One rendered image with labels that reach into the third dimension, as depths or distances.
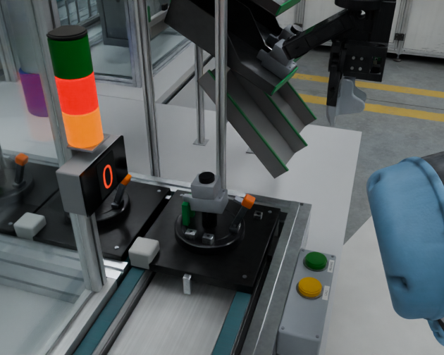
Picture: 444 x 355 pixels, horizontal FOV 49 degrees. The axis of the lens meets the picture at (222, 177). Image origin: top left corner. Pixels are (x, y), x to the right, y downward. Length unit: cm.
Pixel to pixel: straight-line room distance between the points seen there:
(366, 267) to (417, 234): 77
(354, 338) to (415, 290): 62
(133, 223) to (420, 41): 418
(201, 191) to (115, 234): 21
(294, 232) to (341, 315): 18
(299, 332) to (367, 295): 26
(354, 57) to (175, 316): 53
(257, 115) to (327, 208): 30
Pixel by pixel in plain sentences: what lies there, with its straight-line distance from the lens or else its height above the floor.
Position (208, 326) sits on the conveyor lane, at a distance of 88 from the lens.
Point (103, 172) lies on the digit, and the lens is 72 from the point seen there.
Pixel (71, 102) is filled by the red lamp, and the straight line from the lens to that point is 67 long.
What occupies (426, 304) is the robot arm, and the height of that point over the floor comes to 134.
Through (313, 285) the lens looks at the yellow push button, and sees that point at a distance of 88.
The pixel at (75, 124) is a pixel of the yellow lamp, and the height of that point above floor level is 130.
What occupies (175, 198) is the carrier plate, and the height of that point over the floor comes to 97.
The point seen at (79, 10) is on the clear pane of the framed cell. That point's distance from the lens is 195.
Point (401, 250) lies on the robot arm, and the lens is 34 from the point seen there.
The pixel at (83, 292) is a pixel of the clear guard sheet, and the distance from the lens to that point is 88.
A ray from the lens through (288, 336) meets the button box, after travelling 83.
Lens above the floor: 160
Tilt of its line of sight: 33 degrees down
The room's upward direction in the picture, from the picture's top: straight up
